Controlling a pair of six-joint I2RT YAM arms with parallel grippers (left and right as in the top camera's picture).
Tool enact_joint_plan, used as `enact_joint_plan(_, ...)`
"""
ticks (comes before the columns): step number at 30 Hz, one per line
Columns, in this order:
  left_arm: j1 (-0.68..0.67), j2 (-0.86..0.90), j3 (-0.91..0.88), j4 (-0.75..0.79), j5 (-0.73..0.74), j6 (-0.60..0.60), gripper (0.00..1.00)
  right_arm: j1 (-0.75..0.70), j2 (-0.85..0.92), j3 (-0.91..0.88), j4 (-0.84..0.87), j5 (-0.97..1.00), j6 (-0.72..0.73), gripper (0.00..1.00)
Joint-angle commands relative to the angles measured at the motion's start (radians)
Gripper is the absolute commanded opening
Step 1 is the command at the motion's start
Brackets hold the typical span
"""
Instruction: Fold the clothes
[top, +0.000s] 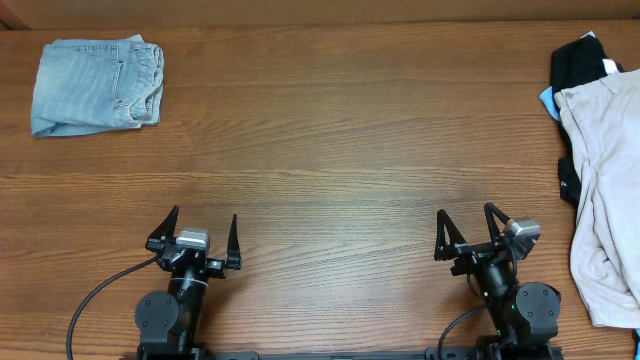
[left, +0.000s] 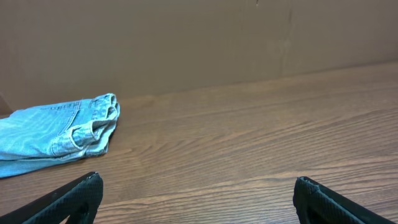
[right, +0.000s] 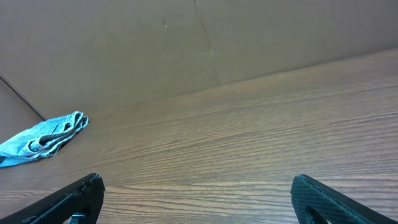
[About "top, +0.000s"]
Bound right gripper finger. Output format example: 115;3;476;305
436;209;467;249
484;202;510;241

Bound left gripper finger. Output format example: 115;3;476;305
148;205;179;241
227;214;240;260

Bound beige khaki shorts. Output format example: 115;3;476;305
555;71;639;329

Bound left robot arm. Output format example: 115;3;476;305
135;206;242;359

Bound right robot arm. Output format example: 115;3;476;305
425;202;563;360

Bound light blue garment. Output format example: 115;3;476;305
539;86;560;122

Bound folded light blue jeans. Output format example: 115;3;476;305
31;34;165;138

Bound black garment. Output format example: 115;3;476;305
550;32;624;208

